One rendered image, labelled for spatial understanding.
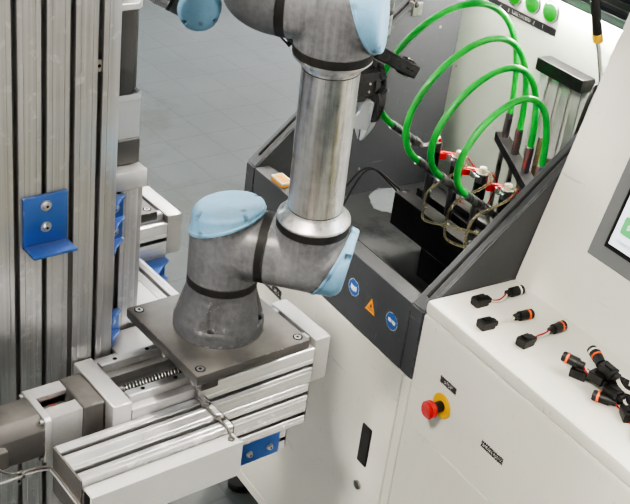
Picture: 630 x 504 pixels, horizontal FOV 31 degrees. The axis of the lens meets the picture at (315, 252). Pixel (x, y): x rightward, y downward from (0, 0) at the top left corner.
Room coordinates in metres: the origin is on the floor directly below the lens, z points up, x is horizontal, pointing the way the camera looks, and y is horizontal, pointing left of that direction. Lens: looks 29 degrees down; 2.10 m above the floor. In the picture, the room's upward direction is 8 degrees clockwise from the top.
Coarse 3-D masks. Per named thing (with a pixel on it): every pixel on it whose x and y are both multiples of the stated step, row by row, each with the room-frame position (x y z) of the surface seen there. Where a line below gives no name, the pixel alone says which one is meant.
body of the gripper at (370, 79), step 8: (376, 64) 2.02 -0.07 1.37; (368, 72) 1.99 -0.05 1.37; (376, 72) 2.00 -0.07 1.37; (384, 72) 2.02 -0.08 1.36; (360, 80) 1.98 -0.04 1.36; (368, 80) 1.99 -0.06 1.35; (376, 80) 2.00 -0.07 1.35; (384, 80) 2.02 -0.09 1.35; (360, 88) 1.98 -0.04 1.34; (368, 88) 2.00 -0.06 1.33; (376, 88) 2.00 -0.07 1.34; (360, 96) 1.99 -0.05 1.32; (368, 96) 2.00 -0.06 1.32
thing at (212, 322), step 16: (192, 288) 1.57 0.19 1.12; (256, 288) 1.60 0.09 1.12; (176, 304) 1.61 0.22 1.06; (192, 304) 1.56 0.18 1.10; (208, 304) 1.55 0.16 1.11; (224, 304) 1.55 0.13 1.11; (240, 304) 1.56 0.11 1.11; (256, 304) 1.59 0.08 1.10; (176, 320) 1.57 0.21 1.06; (192, 320) 1.55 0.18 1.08; (208, 320) 1.55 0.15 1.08; (224, 320) 1.54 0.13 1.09; (240, 320) 1.55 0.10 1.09; (256, 320) 1.58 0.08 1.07; (192, 336) 1.54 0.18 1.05; (208, 336) 1.53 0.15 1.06; (224, 336) 1.53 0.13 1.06; (240, 336) 1.54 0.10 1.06; (256, 336) 1.57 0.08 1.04
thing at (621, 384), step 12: (588, 348) 1.73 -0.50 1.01; (564, 360) 1.68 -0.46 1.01; (576, 360) 1.68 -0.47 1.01; (600, 360) 1.68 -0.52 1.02; (576, 372) 1.67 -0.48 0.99; (588, 372) 1.67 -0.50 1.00; (600, 372) 1.64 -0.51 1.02; (612, 372) 1.63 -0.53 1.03; (600, 384) 1.63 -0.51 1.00; (612, 384) 1.62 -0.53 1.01; (624, 384) 1.64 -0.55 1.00; (600, 396) 1.60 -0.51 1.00; (612, 396) 1.60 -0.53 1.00; (624, 396) 1.60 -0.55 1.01; (624, 408) 1.58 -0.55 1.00; (624, 420) 1.56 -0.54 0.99
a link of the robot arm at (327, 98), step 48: (288, 0) 1.50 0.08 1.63; (336, 0) 1.50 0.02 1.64; (384, 0) 1.54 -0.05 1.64; (336, 48) 1.50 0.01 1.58; (384, 48) 1.54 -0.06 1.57; (336, 96) 1.52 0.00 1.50; (336, 144) 1.53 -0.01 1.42; (336, 192) 1.54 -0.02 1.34; (288, 240) 1.54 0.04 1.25; (336, 240) 1.54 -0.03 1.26; (288, 288) 1.55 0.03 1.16; (336, 288) 1.53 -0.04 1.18
